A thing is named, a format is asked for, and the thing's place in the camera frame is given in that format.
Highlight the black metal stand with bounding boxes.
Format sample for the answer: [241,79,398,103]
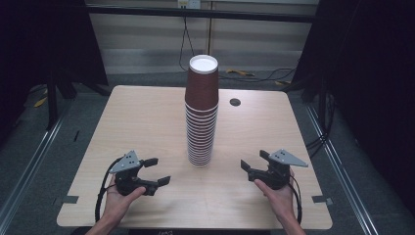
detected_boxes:
[44,69,78,132]

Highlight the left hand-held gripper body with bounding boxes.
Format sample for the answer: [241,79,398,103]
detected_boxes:
[109,150,160,197]

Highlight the black floor cables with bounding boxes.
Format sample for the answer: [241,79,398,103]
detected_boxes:
[217,67,299,83]

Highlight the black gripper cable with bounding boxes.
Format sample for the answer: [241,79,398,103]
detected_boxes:
[288,175,303,225]
[94,157,123,223]

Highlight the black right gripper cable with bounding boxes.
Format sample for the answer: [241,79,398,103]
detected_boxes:
[288,175,303,225]

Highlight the black horizontal crossbar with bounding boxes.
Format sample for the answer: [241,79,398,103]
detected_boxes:
[85,4,318,24]

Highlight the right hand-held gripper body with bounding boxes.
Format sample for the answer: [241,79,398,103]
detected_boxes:
[248,149,309,191]

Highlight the person's left hand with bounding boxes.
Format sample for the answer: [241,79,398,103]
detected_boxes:
[103,175,147,225]

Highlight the person's right hand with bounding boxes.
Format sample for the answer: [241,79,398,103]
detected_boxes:
[254,178,297,224]

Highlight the stack of brown paper cups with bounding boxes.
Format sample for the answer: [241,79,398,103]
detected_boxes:
[184,54,220,167]

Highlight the bundle of black cables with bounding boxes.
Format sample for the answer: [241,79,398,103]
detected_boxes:
[304,93,338,160]

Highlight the metal floor rail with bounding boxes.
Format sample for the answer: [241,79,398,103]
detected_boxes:
[303,103,380,235]
[0,117,66,227]

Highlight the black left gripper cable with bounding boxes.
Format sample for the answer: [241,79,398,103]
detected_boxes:
[94,157,123,223]

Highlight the white wall outlet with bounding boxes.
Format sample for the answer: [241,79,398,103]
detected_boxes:
[176,0,202,10]

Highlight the black hanging wall cable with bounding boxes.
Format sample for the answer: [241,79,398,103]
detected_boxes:
[177,15,196,72]

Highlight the black curtain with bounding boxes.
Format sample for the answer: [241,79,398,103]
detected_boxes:
[291,0,415,214]
[0,0,110,138]

